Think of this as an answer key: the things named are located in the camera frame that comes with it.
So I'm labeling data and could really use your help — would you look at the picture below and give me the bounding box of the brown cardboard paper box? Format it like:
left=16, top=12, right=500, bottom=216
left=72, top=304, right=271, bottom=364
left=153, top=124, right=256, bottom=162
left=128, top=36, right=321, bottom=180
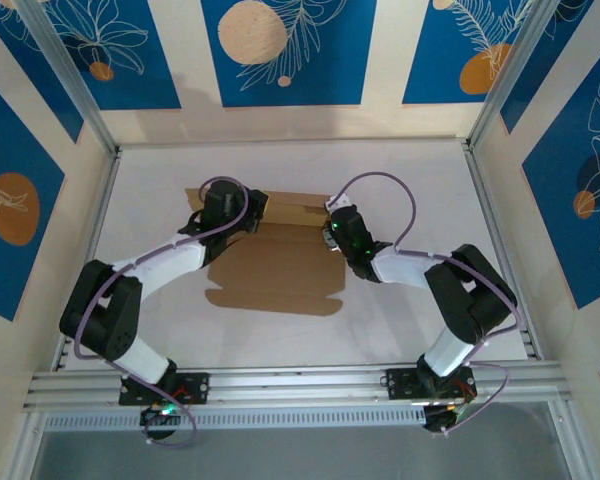
left=184, top=187, right=349, bottom=317

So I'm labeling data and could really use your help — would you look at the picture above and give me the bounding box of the black controller board with LED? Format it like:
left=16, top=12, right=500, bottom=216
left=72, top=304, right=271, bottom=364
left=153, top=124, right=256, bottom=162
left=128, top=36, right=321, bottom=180
left=139, top=403, right=182, bottom=442
left=422, top=402, right=476, bottom=437

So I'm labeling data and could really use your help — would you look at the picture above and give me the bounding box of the aluminium table side rail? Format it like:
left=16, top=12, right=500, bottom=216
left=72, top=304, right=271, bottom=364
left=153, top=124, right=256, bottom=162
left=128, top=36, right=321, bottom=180
left=462, top=141, right=545, bottom=362
left=52, top=149, right=124, bottom=372

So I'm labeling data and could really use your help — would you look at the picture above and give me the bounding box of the horizontal aluminium mounting rail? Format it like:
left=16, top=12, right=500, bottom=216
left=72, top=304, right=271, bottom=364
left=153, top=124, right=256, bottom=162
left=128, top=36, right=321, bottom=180
left=22, top=362, right=574, bottom=414

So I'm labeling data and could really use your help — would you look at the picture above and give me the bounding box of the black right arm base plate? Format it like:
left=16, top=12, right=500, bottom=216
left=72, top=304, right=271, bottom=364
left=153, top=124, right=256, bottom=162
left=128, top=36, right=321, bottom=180
left=385, top=367, right=479, bottom=402

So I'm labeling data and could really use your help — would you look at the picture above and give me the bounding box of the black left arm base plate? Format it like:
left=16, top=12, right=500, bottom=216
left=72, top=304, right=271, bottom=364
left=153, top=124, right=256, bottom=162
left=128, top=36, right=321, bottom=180
left=118, top=372, right=212, bottom=407

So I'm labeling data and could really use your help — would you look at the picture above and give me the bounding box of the grey slotted cable duct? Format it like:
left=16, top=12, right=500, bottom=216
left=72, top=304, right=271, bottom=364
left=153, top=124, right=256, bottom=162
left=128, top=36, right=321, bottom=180
left=42, top=403, right=429, bottom=434

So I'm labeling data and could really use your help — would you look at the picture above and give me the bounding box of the slanted aluminium frame post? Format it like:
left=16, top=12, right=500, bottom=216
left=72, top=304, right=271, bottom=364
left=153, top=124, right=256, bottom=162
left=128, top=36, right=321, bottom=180
left=467, top=0, right=589, bottom=151
left=17, top=0, right=124, bottom=157

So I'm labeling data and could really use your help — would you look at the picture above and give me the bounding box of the aluminium frame leg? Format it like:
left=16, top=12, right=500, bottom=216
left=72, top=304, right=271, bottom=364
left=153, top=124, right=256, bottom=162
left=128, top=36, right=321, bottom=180
left=7, top=412, right=49, bottom=480
left=549, top=399, right=589, bottom=480

